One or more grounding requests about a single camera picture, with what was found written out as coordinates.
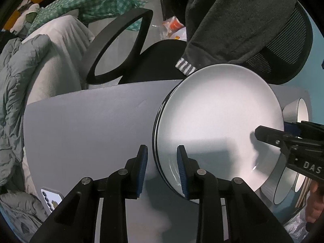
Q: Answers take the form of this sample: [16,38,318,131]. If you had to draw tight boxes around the white bowl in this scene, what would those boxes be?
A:
[282,98,309,122]
[294,173,305,193]
[261,163,297,205]

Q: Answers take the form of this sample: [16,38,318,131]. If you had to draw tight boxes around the white plate front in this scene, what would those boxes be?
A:
[157,80,204,198]

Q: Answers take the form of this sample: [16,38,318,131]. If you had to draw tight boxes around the white plate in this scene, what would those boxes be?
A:
[154,63,285,193]
[157,80,204,198]
[151,98,167,182]

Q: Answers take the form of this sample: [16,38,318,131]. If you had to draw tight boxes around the right hand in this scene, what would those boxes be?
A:
[305,180,323,223]

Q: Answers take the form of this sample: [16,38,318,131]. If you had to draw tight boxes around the white bowl back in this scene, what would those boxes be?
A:
[282,98,309,122]

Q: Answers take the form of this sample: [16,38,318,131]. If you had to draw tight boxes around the white plate back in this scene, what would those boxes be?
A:
[151,98,167,182]

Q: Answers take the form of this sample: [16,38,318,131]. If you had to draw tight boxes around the black office chair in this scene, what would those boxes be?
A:
[80,3,313,85]

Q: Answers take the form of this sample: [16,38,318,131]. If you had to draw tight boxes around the white smartphone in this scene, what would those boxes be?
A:
[41,188,64,213]

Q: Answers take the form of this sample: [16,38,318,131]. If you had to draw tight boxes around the dark grey fleece robe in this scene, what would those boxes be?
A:
[175,0,296,76]

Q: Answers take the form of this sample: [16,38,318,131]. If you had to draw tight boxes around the grey quilted duvet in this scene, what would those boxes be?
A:
[1,35,52,242]

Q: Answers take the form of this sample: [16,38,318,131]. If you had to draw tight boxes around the plastic snack bags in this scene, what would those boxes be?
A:
[152,16,187,42]

